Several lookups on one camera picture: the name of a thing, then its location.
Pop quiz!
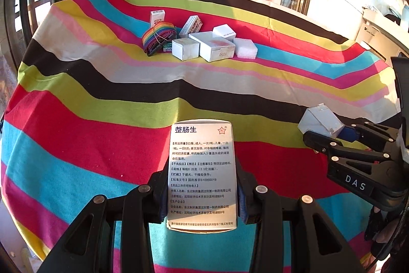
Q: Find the rainbow webbing strap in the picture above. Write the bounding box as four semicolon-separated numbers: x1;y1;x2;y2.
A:
142;24;177;56

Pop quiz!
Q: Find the person's right hand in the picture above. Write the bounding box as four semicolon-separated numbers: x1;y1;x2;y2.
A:
364;206;409;267

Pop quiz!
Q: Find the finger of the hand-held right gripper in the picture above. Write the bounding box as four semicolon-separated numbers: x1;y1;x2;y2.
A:
338;123;401;149
302;130;392;169

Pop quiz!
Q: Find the white wrapped pack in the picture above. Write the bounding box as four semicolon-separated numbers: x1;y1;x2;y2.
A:
233;37;258;60

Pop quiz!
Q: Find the white medicine box with text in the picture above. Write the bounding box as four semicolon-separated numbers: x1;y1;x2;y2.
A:
166;120;238;233

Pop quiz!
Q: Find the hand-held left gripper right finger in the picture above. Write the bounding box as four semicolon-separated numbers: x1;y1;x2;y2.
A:
236;164;361;273

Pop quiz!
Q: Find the plain white box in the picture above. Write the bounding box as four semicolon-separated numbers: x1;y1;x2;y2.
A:
172;38;200;61

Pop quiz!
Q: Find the striped colourful tablecloth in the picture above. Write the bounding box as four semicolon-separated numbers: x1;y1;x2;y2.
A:
0;0;401;273

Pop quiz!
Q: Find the large white cardboard box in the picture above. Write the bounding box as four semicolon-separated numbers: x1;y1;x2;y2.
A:
188;31;236;62

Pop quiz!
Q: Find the white cube box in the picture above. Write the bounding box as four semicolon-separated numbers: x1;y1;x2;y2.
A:
212;24;237;41

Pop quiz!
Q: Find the small white box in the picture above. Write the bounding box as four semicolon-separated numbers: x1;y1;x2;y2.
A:
298;103;346;138

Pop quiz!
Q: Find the white cardboard carton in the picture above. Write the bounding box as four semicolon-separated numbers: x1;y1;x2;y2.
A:
358;7;406;48

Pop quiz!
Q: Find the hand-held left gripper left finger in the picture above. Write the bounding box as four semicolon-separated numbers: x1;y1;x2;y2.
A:
38;171;170;273

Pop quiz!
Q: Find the white box with gold logo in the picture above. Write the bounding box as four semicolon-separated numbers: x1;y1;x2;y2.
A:
150;11;165;28

